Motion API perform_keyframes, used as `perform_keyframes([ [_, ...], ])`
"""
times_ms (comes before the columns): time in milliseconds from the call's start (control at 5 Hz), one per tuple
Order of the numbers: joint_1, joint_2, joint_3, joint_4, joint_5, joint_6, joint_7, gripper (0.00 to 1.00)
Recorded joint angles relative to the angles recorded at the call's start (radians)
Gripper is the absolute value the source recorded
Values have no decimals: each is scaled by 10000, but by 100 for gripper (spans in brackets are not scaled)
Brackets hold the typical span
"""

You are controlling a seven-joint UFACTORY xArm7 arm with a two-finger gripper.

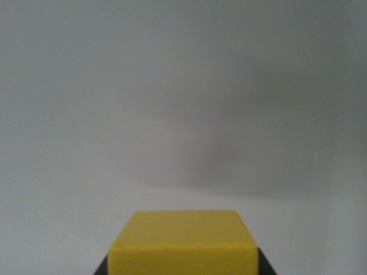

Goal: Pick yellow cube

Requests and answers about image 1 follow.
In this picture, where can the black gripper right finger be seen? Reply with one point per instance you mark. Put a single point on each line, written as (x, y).
(265, 265)

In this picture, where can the grey plastic bin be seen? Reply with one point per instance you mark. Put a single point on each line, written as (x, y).
(143, 100)

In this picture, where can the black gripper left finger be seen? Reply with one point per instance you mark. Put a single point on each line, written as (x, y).
(102, 267)

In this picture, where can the yellow cube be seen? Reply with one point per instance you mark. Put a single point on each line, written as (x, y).
(183, 243)

